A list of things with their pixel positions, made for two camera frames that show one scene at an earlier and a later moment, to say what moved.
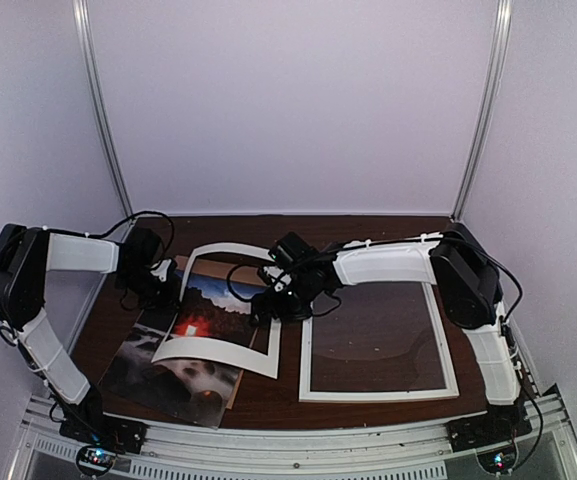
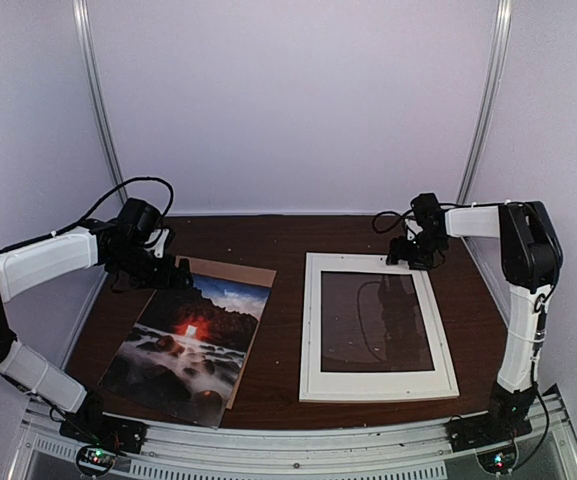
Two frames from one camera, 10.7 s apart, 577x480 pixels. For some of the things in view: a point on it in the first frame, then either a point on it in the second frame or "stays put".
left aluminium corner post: (99, 102) stays put
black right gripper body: (297, 304) -> (421, 252)
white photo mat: (219, 352) -> (318, 386)
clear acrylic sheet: (380, 338) stays put
